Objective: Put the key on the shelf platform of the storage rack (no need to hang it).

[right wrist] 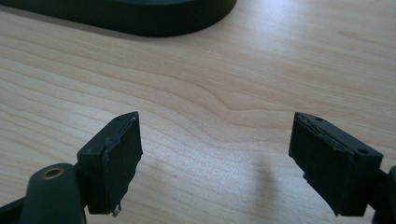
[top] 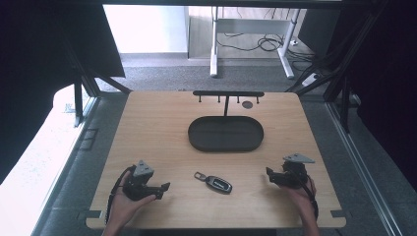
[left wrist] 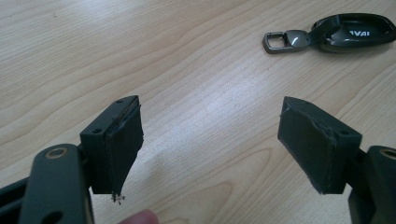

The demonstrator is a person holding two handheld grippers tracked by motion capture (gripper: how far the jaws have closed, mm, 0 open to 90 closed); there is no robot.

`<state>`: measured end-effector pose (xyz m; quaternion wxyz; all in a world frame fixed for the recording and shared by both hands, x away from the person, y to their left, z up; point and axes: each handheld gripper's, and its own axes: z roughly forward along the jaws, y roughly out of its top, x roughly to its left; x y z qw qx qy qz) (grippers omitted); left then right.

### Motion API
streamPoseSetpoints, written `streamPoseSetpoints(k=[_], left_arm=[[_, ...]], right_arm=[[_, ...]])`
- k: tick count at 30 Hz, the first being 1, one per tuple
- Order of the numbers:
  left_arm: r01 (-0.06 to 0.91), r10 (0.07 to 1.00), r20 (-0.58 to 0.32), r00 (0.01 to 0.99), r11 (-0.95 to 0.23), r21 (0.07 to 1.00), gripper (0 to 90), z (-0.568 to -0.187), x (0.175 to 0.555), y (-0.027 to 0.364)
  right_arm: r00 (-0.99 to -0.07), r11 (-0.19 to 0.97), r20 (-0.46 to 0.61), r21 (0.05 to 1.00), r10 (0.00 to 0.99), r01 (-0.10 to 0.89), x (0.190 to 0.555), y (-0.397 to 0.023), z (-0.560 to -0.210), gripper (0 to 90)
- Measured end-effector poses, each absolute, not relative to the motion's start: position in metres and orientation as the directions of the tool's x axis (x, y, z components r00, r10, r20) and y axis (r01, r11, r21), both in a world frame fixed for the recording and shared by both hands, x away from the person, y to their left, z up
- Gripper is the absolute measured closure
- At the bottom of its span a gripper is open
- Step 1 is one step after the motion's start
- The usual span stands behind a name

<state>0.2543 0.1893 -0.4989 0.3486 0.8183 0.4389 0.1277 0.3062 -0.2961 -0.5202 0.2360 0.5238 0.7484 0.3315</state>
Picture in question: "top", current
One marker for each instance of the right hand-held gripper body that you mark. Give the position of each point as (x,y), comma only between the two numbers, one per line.
(293,173)

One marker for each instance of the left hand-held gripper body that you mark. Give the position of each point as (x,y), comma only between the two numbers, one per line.
(141,183)

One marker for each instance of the black car key fob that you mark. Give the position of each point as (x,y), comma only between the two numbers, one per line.
(217,183)

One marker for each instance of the black key rack with tray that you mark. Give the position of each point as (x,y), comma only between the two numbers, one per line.
(226,133)

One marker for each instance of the person's right hand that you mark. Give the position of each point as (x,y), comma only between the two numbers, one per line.
(300,198)

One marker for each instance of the person's left hand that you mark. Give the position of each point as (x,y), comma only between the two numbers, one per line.
(126,206)

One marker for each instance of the grey floor socket plate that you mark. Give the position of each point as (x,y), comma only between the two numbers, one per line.
(88,139)

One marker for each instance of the grey round table grommet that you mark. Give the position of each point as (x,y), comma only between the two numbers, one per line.
(247,105)

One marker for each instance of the black metal stand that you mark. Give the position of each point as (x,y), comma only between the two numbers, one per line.
(78,101)
(344,95)

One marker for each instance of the white power strip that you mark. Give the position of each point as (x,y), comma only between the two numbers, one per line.
(310,79)

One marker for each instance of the black curtain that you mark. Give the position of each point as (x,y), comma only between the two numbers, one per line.
(383,82)
(36,65)

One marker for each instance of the dark cabinet panel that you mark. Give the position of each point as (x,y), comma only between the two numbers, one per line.
(316,29)

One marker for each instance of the aluminium floor rail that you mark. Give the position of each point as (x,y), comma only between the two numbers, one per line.
(364,173)

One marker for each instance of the white desk frame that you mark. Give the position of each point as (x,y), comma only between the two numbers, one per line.
(252,25)

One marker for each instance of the white wall board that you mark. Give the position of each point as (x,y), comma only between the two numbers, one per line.
(146,29)

